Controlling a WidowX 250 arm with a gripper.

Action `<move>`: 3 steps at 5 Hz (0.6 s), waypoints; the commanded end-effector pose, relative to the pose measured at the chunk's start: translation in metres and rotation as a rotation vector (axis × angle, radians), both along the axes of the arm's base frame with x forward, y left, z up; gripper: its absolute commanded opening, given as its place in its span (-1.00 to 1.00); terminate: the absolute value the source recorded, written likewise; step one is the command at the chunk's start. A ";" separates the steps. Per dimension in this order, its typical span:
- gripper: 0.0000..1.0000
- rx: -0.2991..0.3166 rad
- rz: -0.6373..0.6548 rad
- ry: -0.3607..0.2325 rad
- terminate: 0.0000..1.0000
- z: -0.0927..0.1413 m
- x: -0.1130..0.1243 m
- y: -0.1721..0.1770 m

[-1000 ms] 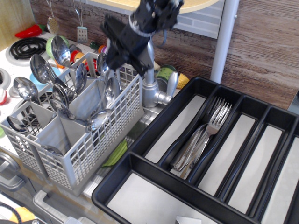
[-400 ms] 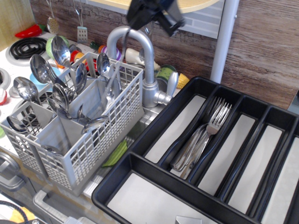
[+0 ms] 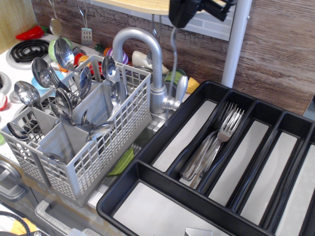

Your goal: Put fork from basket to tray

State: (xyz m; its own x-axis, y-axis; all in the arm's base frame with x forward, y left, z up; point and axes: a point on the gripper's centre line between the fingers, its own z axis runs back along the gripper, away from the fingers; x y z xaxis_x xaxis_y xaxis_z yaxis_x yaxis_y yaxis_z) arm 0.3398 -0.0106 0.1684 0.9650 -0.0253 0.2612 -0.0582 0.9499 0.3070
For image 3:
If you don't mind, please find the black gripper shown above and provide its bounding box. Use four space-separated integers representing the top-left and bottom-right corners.
168 0 237 28

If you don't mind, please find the silver fork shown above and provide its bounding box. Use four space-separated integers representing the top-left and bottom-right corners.
165 26 178 127

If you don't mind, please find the silver spoon middle basket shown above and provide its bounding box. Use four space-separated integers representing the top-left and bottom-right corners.
56 88 73 114

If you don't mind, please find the stack of forks in tray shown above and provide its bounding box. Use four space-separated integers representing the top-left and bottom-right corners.
180 102 245 188

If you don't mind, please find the grey plastic cutlery basket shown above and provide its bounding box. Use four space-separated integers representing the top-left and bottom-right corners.
0 63 152 207

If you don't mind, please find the black cutlery tray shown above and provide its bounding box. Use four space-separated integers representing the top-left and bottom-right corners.
96 82 315 236

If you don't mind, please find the wooden round shelf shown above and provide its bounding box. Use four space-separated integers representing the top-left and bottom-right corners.
93 0 232 16

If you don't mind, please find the green toy can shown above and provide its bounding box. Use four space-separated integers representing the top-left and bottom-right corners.
164 68 186 86

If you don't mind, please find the silver faucet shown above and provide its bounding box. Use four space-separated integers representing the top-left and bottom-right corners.
112 28 189 114

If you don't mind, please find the hanging small spatula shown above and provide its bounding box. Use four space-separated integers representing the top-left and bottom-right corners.
77 0 93 46

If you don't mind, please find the silver spoon right compartment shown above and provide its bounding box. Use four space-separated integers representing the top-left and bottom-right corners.
110 81 127 114

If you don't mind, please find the silver spoon centre upright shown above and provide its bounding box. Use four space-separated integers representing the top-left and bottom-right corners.
78 66 92 99

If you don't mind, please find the large silver spoon top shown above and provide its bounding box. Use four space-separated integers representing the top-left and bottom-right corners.
54 38 80 75

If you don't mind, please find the large silver spoon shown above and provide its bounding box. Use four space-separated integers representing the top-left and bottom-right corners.
54 38 80 75
31 57 70 92

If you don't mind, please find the hanging slotted spoon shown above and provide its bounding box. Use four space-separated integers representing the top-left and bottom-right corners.
49 0 63 37

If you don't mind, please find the green toy bowl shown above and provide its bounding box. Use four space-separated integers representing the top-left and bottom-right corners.
48 37 73 62

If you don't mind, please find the red toy pepper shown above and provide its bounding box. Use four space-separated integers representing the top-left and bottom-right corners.
15 25 48 40

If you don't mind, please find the silver spoon front low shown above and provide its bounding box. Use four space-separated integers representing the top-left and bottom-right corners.
86 121 114 142

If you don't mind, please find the large silver spoon left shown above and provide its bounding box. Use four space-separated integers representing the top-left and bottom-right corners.
31 57 70 92

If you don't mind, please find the slotted silver spoon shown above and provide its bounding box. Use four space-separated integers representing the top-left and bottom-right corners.
50 104 76 126

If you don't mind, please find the green toy leaf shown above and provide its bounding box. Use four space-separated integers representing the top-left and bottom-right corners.
108 147 134 176

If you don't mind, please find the blue toy bowl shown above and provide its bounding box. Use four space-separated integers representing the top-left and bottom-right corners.
31 70 65 96

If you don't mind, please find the black stove burner coil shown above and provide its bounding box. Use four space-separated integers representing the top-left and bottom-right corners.
10 39 49 63

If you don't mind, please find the silver spoon far left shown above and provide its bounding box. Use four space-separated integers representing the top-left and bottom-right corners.
14 81 43 111

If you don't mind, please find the silver spoon lower left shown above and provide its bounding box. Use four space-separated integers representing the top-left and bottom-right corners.
7 122 31 142

